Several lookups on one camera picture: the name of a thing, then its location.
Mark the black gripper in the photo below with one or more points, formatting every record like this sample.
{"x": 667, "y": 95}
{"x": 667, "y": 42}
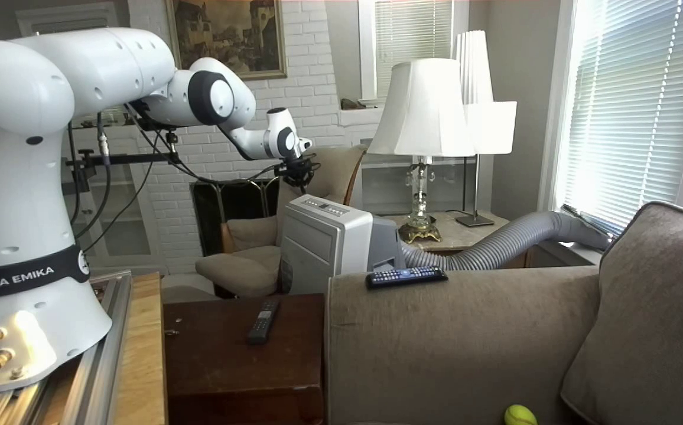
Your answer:
{"x": 296, "y": 174}

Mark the aluminium rail robot base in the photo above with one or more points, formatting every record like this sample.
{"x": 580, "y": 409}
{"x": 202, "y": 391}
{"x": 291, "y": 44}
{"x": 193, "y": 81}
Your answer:
{"x": 63, "y": 370}

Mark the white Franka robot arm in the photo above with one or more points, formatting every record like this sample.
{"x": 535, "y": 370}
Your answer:
{"x": 55, "y": 80}

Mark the black remote on sofa arm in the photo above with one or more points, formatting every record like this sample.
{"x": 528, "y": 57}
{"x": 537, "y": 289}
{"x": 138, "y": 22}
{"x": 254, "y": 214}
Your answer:
{"x": 404, "y": 278}

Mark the white portable air conditioner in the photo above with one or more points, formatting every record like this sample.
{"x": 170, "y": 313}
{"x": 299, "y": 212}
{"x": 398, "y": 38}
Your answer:
{"x": 321, "y": 240}

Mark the beige upholstered armchair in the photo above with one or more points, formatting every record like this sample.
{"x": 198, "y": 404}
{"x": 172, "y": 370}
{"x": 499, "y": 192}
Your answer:
{"x": 238, "y": 220}

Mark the white lampshade table lamp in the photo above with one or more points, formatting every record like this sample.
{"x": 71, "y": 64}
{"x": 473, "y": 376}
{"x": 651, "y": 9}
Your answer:
{"x": 424, "y": 121}

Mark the framed landscape painting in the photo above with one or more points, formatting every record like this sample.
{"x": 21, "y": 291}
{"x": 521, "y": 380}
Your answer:
{"x": 242, "y": 34}

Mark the black remote on side table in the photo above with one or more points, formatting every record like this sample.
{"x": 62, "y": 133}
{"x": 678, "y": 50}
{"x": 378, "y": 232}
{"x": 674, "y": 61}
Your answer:
{"x": 262, "y": 323}

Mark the marble top lamp table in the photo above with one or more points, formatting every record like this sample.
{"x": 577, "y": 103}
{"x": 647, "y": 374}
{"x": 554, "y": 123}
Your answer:
{"x": 456, "y": 237}

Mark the tall white floor lamp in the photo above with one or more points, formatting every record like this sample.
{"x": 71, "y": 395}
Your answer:
{"x": 490, "y": 123}

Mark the dark brown side table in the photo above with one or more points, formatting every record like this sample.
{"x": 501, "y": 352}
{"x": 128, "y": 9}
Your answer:
{"x": 216, "y": 376}

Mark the light wooden robot table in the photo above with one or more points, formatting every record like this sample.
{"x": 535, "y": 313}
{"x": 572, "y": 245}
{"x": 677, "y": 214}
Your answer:
{"x": 139, "y": 388}

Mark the yellow green tennis ball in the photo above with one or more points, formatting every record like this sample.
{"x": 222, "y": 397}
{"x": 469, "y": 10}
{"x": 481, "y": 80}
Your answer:
{"x": 516, "y": 415}

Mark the white window blinds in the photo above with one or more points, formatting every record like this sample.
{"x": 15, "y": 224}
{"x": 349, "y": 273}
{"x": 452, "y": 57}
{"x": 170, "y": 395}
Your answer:
{"x": 625, "y": 140}

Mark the beige fabric sofa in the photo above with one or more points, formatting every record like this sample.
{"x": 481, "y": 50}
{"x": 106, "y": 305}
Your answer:
{"x": 577, "y": 345}

